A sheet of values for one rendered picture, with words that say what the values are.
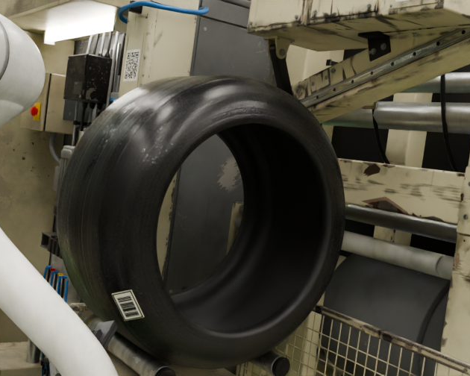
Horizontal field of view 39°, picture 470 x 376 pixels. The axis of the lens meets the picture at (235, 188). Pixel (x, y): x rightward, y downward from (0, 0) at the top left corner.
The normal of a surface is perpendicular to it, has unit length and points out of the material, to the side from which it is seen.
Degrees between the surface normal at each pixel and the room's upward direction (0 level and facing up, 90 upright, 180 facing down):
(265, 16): 90
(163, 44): 90
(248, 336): 101
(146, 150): 70
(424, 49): 90
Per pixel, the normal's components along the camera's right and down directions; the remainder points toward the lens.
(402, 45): -0.81, -0.08
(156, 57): 0.56, 0.12
